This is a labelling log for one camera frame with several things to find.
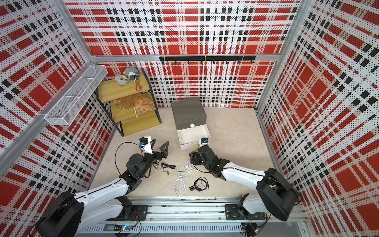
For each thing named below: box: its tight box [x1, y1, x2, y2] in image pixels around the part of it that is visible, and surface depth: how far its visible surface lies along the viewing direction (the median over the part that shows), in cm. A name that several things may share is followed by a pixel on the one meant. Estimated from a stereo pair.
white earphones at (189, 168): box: [185, 159, 197, 173], surface depth 90 cm
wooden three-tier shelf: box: [96, 67, 162, 137], surface depth 91 cm
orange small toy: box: [135, 81, 143, 92], surface depth 88 cm
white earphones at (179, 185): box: [172, 175, 187, 197], surface depth 84 cm
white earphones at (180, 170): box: [175, 165, 186, 177], surface depth 90 cm
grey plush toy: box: [125, 65, 140, 82], surface depth 88 cm
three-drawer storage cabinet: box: [170, 97, 212, 141], surface depth 93 cm
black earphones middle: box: [160, 161, 177, 175], surface depth 92 cm
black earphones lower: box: [189, 176, 210, 192], surface depth 84 cm
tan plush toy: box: [111, 92, 154, 118], surface depth 91 cm
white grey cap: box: [114, 74, 129, 87], surface depth 86 cm
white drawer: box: [176, 123, 212, 151], surface depth 93 cm
